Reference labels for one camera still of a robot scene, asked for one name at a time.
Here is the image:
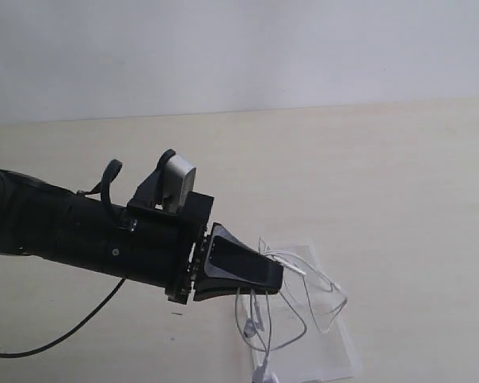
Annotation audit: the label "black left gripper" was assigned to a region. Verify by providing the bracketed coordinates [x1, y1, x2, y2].
[126, 191, 283, 305]

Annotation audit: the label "white wired earphones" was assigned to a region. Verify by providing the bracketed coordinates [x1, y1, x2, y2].
[234, 236, 349, 383]

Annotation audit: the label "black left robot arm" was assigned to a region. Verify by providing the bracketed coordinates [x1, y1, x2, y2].
[0, 169, 283, 304]

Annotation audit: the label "clear plastic storage case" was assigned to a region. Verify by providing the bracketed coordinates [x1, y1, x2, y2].
[239, 238, 363, 383]

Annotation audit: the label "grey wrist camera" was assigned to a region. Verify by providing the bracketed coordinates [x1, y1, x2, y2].
[158, 149, 196, 213]

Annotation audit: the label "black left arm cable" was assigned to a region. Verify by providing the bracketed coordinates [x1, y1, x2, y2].
[0, 159, 127, 359]

